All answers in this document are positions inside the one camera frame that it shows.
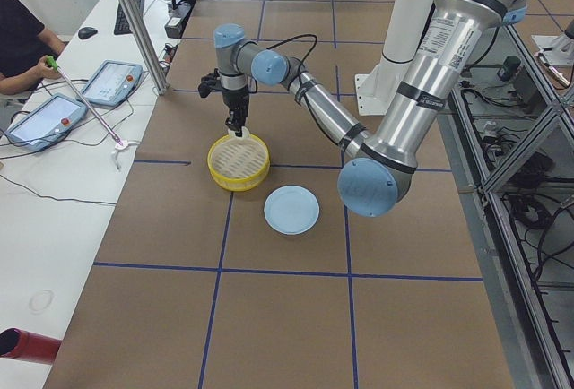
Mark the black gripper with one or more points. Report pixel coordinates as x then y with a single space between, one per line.
234 99

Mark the white steamed bun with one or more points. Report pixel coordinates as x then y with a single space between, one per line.
242 133

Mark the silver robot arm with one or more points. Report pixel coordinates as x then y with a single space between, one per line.
440 37

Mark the yellow bamboo steamer basket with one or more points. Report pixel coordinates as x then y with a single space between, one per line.
238 164

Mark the light blue plate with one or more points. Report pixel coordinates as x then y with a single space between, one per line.
291 210

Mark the far blue teach pendant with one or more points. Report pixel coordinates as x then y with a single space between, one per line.
112 83

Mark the blue teach pendant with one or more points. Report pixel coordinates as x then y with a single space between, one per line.
112 83
47 124

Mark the black computer mouse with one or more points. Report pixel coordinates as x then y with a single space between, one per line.
86 32

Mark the near blue teach pendant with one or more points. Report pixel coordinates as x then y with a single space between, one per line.
47 124

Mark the person in black shirt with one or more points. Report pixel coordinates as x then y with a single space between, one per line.
26 42

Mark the red cylinder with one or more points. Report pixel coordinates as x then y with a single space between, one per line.
22 345

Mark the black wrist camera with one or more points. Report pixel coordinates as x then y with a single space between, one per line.
209 83

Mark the aluminium frame post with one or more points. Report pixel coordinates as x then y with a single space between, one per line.
144 43

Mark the green handled grabber stick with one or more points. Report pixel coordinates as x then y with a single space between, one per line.
120 143

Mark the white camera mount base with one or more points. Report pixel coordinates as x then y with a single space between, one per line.
375 91

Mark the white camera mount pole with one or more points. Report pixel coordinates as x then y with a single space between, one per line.
405 30

